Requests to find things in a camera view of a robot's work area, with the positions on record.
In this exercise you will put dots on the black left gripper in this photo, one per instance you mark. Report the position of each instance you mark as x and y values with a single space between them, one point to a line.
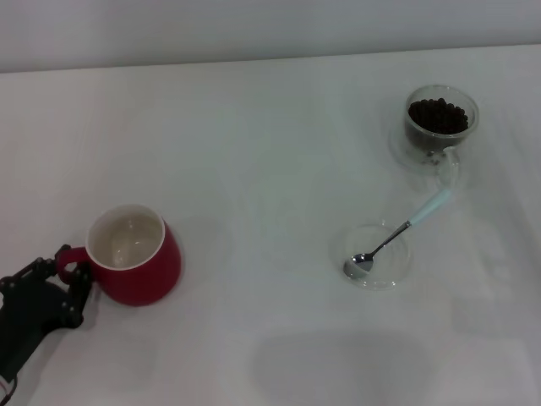
29 313

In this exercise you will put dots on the clear glass saucer under cup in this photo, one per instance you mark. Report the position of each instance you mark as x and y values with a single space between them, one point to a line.
397 152

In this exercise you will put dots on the small clear glass dish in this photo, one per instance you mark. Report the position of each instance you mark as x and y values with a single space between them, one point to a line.
393 270

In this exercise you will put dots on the red ceramic mug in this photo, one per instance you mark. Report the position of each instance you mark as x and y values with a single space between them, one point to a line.
139 283

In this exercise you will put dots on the pile of coffee beans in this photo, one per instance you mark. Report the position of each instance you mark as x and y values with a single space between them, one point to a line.
437 116

